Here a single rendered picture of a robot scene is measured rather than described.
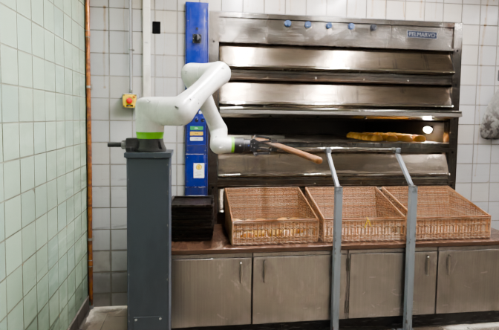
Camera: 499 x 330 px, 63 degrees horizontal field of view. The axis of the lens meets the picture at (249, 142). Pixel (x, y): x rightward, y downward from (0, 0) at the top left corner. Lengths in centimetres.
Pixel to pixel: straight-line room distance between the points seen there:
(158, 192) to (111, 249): 131
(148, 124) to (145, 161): 17
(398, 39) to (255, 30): 109
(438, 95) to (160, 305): 251
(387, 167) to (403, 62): 80
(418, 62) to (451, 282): 157
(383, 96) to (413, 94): 25
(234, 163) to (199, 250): 76
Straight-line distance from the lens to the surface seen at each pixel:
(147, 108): 186
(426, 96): 340
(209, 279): 256
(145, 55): 294
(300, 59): 303
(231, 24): 300
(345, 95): 312
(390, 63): 327
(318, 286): 269
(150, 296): 201
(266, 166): 297
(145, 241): 192
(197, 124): 288
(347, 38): 318
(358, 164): 317
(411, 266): 282
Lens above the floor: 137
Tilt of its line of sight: 4 degrees down
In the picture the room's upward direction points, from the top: 1 degrees clockwise
